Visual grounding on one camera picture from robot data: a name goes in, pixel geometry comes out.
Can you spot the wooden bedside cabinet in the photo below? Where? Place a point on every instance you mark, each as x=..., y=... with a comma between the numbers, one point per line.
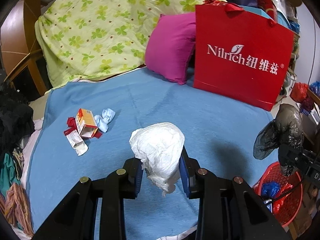
x=20, y=49

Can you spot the multicolour scarf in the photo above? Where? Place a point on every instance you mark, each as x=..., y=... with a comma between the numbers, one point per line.
x=17, y=209

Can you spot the blue bed blanket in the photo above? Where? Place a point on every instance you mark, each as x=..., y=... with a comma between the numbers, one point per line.
x=219, y=133

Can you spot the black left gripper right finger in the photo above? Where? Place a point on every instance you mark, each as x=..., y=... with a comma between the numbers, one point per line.
x=228, y=209

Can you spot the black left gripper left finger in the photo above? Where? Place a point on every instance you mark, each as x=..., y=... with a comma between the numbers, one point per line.
x=74, y=217

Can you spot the green clover pattern quilt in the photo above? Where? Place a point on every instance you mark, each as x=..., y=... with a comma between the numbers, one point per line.
x=97, y=39

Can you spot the orange red medicine box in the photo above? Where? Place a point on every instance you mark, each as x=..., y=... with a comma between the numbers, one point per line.
x=85, y=123

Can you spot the red plastic mesh basket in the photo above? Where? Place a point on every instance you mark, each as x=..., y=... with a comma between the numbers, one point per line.
x=287, y=201

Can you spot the red ribbon bow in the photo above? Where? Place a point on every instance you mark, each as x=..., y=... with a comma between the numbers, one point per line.
x=71, y=123

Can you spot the magenta pillow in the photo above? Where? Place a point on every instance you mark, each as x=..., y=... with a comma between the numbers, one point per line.
x=171, y=45

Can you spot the light blue cloth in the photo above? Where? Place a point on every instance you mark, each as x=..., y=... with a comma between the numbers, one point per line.
x=104, y=119

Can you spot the white medicine box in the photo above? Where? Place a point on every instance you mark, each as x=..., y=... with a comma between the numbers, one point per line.
x=77, y=142

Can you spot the teal garment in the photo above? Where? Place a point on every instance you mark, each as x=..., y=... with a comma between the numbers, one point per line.
x=10, y=172

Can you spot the red Nilrich paper bag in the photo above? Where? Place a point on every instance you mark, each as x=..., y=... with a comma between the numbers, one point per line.
x=240, y=54

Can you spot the black clothes pile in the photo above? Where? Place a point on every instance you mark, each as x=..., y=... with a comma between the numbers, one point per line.
x=16, y=118

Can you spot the red plastic bag on floor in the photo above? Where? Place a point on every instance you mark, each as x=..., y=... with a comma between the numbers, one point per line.
x=299, y=92

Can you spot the black plastic bag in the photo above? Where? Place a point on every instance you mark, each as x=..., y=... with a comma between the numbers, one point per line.
x=286, y=128

